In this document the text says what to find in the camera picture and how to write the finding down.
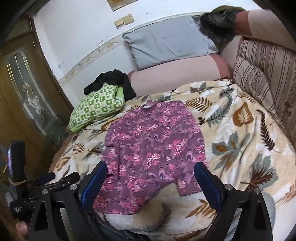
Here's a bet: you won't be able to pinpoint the purple floral shirt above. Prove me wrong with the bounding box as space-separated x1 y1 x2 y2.
93 100 206 215

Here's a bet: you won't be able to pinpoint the person left hand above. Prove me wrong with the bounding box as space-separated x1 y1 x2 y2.
16 222 29 241

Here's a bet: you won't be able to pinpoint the wooden glass wardrobe door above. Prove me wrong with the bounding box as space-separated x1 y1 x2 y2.
1 16 73 177

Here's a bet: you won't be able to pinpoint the green patterned pillow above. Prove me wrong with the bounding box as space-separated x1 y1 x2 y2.
68 83 125 133

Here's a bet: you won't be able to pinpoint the black garment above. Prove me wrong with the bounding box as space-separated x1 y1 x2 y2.
83 69 137 101

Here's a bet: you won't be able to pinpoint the pink bolster cushion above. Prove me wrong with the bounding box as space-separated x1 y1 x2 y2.
128 54 231 96

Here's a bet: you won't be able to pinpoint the striped brown folded quilt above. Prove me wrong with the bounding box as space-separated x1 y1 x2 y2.
233 40 295 147

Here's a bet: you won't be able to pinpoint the grey pillow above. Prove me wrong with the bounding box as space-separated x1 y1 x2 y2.
122 15 218 70

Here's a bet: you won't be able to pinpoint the dark furry garment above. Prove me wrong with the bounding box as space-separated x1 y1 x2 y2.
199 10 238 46

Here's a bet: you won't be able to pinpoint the pink brown headboard cushion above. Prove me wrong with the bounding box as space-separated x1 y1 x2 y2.
234 9 295 51

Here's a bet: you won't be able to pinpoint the gold wall switch plates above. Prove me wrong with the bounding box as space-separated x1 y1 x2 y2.
114 14 134 29

